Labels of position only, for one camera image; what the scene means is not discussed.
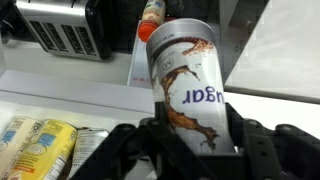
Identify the white sugar canister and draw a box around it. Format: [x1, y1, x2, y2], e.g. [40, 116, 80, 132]
[146, 18, 234, 154]

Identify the red lid spice jar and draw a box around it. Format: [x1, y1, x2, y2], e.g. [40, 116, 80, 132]
[138, 0, 166, 42]

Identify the white paper notice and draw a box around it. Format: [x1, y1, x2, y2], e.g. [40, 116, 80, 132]
[127, 35, 151, 89]

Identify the silver toaster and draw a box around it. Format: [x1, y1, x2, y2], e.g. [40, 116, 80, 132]
[15, 0, 115, 61]

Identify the yellow container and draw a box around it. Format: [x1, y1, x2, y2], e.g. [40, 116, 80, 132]
[8, 119, 77, 180]

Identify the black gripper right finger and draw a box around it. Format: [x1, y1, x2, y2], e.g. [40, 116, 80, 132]
[226, 103, 320, 180]

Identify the foil bag in cupboard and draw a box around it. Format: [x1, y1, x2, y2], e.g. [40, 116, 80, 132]
[67, 128, 109, 180]

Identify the beige box in cupboard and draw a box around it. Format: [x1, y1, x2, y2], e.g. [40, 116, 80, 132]
[0, 116, 42, 180]

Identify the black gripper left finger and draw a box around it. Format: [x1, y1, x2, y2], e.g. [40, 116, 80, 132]
[71, 102, 200, 180]

